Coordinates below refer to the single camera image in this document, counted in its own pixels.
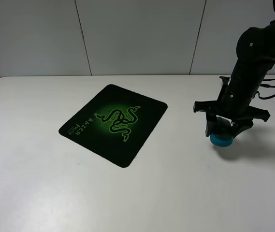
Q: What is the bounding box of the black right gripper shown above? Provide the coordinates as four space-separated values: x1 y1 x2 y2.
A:
193 76 270 139

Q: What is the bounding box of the blue grey wireless mouse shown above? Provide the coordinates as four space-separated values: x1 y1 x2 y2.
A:
210 117 233 147

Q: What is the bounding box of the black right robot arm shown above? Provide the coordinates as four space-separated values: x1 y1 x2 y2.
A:
193 23 275 140

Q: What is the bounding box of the black green Razer mouse pad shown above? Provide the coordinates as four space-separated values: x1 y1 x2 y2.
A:
58 84 168 168

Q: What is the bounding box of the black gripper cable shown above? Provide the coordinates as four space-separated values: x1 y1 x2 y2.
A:
257 78 275 100

